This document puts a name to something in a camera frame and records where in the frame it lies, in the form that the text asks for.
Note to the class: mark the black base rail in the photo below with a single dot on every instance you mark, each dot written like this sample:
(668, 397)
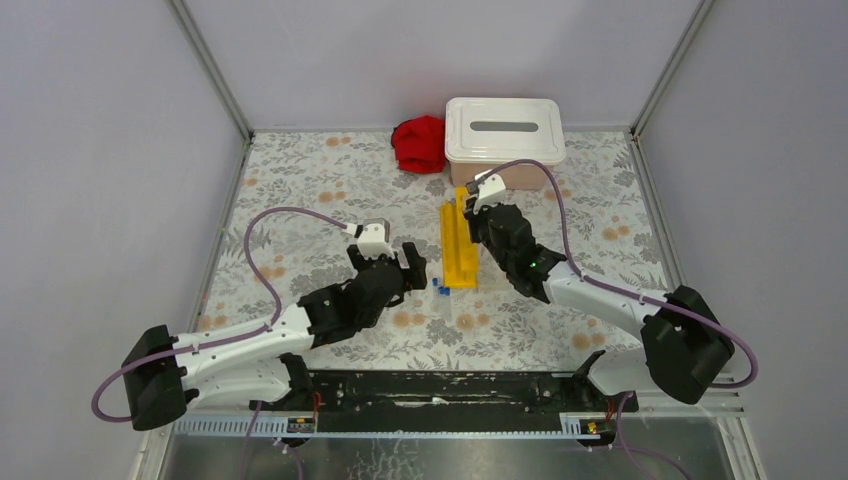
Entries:
(474, 394)

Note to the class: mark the floral table mat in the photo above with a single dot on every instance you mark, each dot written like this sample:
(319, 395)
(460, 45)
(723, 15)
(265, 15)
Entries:
(280, 244)

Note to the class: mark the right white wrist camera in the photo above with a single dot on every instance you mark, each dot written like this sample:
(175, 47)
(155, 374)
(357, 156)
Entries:
(487, 189)

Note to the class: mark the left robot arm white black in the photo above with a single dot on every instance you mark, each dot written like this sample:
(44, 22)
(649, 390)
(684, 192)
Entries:
(166, 375)

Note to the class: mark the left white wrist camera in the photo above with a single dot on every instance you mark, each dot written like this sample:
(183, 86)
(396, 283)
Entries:
(372, 238)

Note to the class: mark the white plastic box lid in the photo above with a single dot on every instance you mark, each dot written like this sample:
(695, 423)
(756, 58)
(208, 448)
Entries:
(488, 130)

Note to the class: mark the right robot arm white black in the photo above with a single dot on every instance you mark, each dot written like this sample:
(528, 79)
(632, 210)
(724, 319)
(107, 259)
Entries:
(680, 351)

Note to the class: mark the white slotted cable duct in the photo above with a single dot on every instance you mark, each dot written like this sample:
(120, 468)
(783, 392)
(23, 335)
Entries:
(406, 426)

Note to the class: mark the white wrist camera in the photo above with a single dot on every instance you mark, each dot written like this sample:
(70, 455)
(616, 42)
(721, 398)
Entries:
(487, 189)
(372, 238)

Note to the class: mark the red cloth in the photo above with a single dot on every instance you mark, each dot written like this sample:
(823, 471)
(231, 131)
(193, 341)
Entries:
(419, 145)

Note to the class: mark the yellow test tube rack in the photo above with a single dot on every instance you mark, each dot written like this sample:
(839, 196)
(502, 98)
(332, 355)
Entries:
(460, 258)

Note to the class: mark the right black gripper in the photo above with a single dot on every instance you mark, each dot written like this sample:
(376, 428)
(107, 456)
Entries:
(474, 218)

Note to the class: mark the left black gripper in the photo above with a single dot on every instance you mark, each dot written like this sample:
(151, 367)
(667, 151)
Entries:
(398, 273)

